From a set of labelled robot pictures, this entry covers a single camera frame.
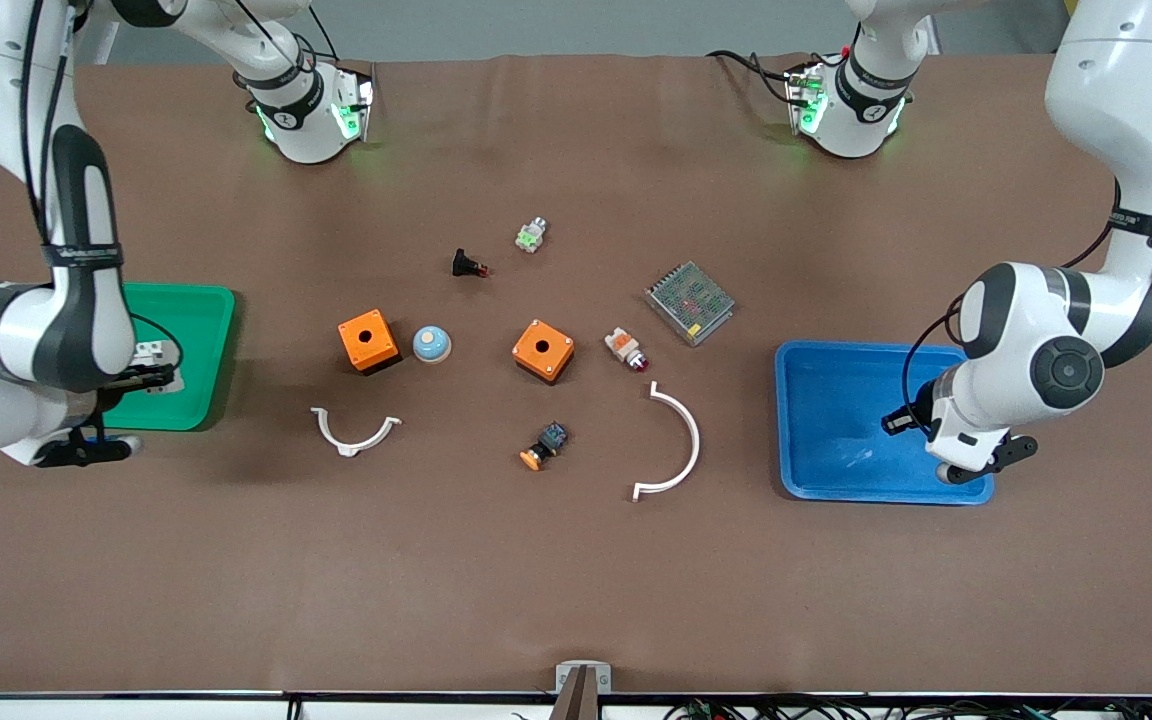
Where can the green lit base box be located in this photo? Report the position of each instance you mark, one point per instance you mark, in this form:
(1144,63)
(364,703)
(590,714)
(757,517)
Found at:
(806,100)
(354,100)

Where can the blue white dome button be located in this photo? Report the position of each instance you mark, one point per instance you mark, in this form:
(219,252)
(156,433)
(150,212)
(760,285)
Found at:
(431,344)

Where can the metal mesh power supply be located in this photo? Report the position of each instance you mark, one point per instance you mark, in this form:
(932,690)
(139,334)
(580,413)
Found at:
(689,303)

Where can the blue plastic tray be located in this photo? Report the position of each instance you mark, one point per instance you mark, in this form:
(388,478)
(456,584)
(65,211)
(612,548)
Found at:
(836,420)

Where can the orange button box with screws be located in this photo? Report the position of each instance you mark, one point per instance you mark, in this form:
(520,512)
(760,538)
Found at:
(542,350)

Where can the green lit right base box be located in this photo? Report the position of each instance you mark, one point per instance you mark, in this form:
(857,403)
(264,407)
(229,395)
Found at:
(354,100)

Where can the white red circuit breaker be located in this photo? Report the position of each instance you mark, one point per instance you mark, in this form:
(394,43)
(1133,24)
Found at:
(150,352)

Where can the brown table cover mat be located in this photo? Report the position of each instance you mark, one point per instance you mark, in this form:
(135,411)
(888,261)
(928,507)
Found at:
(576,570)

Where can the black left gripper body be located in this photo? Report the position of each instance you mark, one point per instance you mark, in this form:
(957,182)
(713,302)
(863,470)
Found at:
(918,407)

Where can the left orange button box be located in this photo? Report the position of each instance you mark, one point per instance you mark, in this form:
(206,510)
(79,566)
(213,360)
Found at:
(368,340)

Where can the grey metal mount bracket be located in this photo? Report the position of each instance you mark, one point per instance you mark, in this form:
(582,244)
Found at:
(566,674)

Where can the green plastic tray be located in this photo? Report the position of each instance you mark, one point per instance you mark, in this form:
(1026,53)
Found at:
(201,330)

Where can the small white curved clamp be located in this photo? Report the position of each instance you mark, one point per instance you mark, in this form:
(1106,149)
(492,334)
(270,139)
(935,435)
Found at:
(351,446)

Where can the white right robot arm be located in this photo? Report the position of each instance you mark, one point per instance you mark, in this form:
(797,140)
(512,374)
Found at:
(86,250)

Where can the orange black push button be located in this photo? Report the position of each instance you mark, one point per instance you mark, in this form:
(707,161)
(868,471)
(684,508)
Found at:
(548,442)

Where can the red orange white indicator lamp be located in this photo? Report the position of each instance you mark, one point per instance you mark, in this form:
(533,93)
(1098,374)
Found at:
(624,346)

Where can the large white curved strip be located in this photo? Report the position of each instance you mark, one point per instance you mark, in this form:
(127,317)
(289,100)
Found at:
(693,440)

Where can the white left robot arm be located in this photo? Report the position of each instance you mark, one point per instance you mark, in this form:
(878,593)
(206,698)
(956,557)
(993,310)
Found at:
(1116,100)

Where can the green lit left base box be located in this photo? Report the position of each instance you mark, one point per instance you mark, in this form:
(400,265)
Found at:
(806,100)

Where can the small black red indicator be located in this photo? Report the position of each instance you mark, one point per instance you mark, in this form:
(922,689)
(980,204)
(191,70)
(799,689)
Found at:
(464,263)

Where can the green white push button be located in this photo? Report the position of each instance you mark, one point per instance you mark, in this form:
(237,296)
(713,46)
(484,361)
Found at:
(531,236)

